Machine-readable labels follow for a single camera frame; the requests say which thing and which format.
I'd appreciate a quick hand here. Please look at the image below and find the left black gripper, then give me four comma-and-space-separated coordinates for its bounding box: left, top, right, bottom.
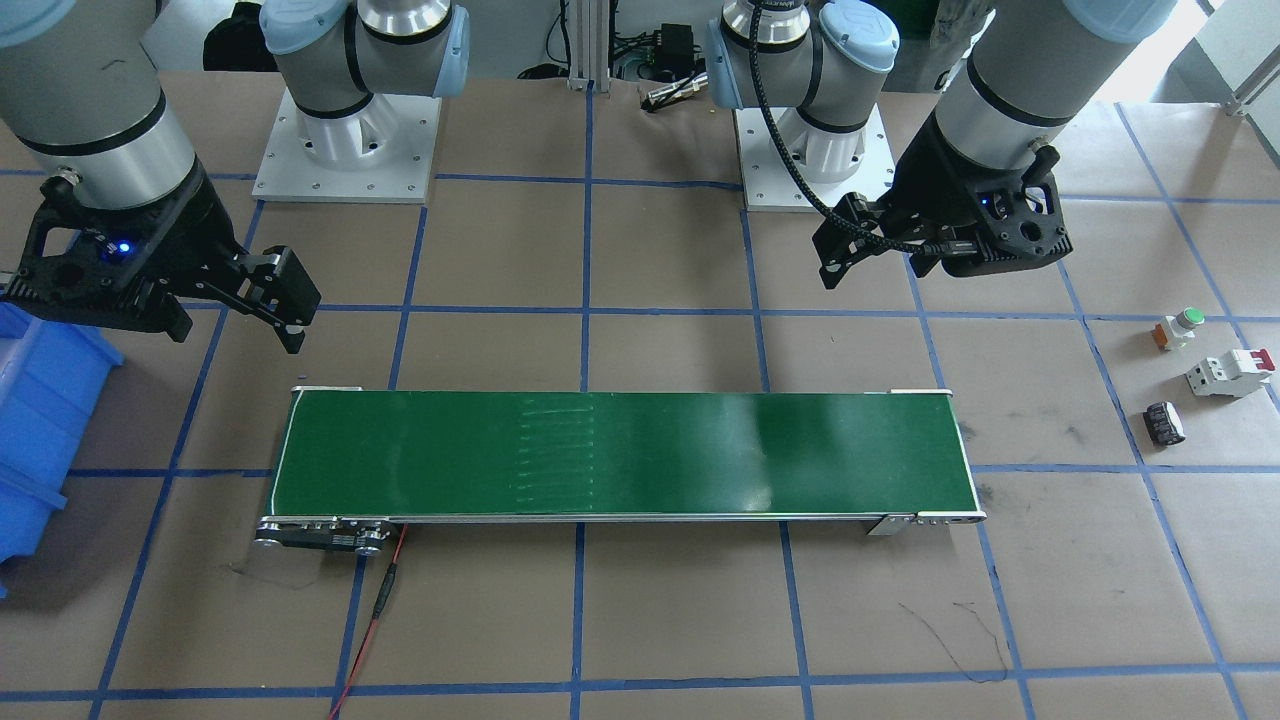
812, 118, 1073, 290

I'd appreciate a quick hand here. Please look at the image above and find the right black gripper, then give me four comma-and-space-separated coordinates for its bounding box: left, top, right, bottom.
3, 165, 323, 355

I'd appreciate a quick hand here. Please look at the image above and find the dark cylindrical capacitor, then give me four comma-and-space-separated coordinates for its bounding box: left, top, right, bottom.
1142, 401, 1187, 447

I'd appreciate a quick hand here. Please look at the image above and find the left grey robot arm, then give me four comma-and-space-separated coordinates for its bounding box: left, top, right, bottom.
707, 1, 1174, 290

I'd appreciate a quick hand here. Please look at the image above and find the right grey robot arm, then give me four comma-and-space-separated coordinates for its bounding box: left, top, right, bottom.
3, 1, 470, 354

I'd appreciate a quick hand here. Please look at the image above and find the green conveyor belt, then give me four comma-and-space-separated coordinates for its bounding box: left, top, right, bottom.
255, 387, 986, 555

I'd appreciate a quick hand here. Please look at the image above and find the blue plastic bin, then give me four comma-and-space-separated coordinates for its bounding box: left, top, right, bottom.
1, 304, 123, 560

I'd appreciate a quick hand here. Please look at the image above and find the black power brick background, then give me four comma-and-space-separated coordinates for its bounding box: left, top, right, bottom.
652, 23, 696, 76

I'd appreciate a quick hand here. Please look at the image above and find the white red circuit breaker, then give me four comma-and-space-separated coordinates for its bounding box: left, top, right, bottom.
1184, 348, 1276, 398

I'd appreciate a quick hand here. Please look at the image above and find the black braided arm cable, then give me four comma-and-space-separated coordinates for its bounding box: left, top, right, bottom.
748, 0, 986, 256

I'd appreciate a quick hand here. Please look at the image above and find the red black conveyor cable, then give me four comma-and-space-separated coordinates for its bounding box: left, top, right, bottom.
328, 525, 410, 720

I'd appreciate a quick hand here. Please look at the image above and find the green push button switch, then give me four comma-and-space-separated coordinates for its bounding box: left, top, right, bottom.
1151, 307, 1204, 352

